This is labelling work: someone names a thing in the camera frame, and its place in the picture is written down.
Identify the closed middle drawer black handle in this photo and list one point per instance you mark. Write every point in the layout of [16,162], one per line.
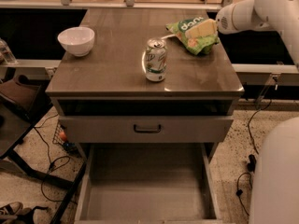
[130,129]

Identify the orange ball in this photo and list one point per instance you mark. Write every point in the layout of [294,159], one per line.
[63,136]

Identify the open bottom drawer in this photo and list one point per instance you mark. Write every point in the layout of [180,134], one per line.
[147,184]

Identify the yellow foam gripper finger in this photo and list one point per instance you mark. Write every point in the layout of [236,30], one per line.
[204,28]

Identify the black side table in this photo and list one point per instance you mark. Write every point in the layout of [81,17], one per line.
[23,104]

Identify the white ceramic bowl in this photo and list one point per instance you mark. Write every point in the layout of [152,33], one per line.
[77,41]

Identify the clear plastic water bottle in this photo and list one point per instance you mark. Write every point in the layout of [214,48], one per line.
[7,53]

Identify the grey drawer cabinet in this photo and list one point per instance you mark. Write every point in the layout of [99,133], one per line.
[111,80]

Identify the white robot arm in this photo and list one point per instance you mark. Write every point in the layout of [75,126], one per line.
[275,192]

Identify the green white soda can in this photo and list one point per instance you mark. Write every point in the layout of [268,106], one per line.
[155,59]

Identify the green rice chip bag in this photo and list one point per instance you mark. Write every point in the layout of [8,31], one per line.
[193,45]

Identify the sneaker shoe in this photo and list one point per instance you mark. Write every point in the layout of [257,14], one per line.
[10,209]

